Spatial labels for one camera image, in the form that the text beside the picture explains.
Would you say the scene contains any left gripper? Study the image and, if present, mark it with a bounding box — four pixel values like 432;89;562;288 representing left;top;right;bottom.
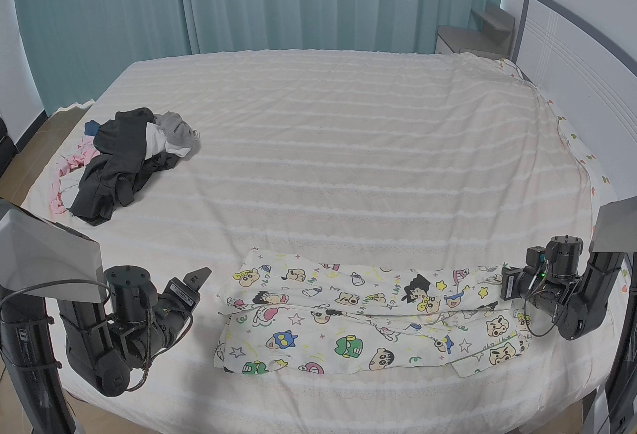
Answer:
158;267;212;319

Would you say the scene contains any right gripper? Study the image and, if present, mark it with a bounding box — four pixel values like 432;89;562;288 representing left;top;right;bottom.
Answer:
500;265;531;301

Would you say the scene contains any white printed pyjama top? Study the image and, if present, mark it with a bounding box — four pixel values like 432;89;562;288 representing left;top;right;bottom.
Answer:
213;248;532;379

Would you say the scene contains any pile of clothes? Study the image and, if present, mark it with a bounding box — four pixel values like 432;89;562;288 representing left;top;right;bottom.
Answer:
48;107;202;226

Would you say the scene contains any bed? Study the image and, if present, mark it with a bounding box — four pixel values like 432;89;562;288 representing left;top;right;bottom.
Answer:
20;0;637;428

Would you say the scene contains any grey bedside table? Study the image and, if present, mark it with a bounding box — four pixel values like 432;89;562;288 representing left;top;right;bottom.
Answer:
435;0;516;60

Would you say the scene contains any black cable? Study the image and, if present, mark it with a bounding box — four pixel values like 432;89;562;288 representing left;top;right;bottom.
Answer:
523;300;557;338
124;308;195;393

